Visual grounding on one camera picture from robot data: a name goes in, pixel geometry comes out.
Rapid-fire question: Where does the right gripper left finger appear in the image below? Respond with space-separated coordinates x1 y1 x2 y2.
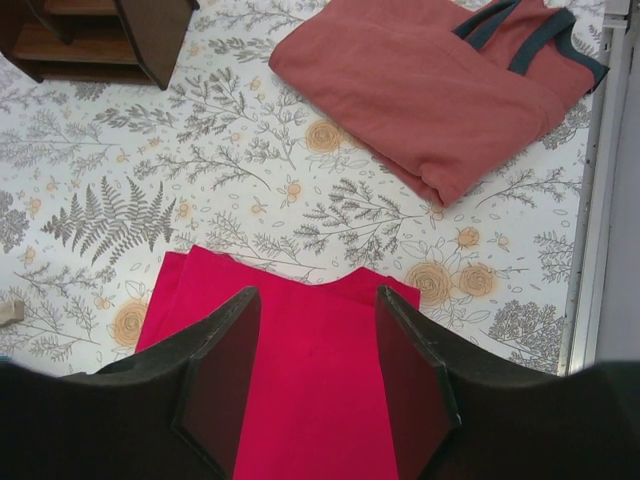
1 288 261 479

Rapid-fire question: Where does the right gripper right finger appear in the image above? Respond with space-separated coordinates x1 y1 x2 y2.
375 286 639 479

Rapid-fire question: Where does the crimson folded cloth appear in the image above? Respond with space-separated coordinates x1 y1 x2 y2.
138 246 420 479

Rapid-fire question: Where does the beige eraser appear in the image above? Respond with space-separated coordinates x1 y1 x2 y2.
0 300 25 327

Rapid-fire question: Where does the floral table mat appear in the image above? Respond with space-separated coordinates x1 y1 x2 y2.
1 1 592 374

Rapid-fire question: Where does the terracotta folded shirt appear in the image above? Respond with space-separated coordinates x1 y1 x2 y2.
269 1 608 207

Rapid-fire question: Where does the brown wooden desk organizer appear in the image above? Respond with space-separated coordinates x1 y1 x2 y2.
1 0 200 91

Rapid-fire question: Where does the aluminium frame rail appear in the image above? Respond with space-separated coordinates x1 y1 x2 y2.
558 1 639 376

